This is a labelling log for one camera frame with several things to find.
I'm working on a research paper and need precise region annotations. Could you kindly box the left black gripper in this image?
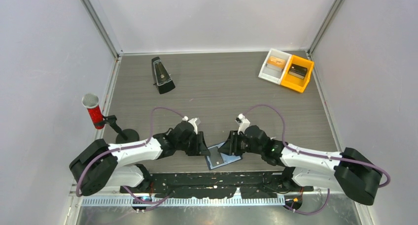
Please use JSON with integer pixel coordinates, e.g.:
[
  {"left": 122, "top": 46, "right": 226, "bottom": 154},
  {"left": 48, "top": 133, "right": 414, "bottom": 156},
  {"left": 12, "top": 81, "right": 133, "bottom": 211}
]
[{"left": 176, "top": 130, "right": 210, "bottom": 156}]

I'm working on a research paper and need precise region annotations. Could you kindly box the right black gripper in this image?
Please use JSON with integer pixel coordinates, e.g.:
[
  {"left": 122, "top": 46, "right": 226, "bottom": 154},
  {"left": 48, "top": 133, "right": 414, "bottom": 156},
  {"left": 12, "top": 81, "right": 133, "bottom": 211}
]
[{"left": 218, "top": 130, "right": 263, "bottom": 157}]

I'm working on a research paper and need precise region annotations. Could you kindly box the blue leather card holder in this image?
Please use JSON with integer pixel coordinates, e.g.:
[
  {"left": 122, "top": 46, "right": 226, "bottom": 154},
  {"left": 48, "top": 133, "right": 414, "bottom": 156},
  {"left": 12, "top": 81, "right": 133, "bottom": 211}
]
[{"left": 206, "top": 142, "right": 243, "bottom": 170}]

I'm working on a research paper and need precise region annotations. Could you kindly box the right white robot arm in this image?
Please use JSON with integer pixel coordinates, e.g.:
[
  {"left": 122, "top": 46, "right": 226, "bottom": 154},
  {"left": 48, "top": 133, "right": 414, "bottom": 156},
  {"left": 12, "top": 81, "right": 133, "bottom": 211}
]
[{"left": 218, "top": 126, "right": 383, "bottom": 205}]

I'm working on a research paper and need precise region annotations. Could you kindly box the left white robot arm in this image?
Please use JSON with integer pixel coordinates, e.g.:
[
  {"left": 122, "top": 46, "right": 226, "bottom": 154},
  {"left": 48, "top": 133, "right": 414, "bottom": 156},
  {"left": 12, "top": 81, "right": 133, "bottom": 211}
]
[{"left": 69, "top": 118, "right": 210, "bottom": 196}]

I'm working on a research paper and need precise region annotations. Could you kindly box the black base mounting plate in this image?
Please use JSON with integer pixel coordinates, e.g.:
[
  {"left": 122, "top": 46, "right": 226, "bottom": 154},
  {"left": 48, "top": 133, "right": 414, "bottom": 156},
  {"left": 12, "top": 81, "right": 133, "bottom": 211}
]
[{"left": 132, "top": 171, "right": 313, "bottom": 199}]

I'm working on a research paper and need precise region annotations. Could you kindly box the black metronome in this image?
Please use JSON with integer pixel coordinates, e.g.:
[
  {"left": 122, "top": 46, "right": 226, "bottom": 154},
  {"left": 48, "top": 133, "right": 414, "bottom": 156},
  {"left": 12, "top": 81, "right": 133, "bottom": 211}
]
[{"left": 151, "top": 57, "right": 175, "bottom": 95}]

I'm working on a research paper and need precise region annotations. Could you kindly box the white plastic bin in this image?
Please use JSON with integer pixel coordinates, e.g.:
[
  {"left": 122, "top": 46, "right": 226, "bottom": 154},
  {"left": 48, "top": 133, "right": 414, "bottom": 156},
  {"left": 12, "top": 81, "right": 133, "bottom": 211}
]
[{"left": 258, "top": 48, "right": 292, "bottom": 85}]

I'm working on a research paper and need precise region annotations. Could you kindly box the black box in bin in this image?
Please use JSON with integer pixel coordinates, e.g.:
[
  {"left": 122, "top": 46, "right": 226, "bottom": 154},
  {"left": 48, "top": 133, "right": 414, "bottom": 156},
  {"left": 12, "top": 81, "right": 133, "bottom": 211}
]
[{"left": 288, "top": 64, "right": 308, "bottom": 80}]

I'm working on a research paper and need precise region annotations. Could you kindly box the yellow plastic bin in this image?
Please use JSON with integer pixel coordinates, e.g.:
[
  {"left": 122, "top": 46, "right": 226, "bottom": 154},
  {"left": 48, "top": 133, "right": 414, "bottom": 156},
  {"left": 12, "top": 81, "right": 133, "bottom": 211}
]
[{"left": 280, "top": 55, "right": 314, "bottom": 93}]

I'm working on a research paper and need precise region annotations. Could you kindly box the red microphone with stand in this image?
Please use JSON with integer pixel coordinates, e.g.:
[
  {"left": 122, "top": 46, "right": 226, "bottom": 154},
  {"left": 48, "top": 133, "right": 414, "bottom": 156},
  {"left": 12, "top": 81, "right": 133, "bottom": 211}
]
[{"left": 82, "top": 93, "right": 139, "bottom": 144}]

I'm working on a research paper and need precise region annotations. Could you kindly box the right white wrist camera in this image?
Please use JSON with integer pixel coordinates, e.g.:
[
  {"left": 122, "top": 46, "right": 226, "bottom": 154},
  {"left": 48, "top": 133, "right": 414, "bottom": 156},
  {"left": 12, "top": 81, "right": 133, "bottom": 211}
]
[{"left": 235, "top": 113, "right": 250, "bottom": 134}]

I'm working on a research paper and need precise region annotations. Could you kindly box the slotted aluminium rail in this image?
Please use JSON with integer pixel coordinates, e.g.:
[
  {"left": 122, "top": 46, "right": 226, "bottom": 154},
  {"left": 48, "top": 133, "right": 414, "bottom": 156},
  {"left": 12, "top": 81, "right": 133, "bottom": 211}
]
[{"left": 81, "top": 195, "right": 285, "bottom": 207}]

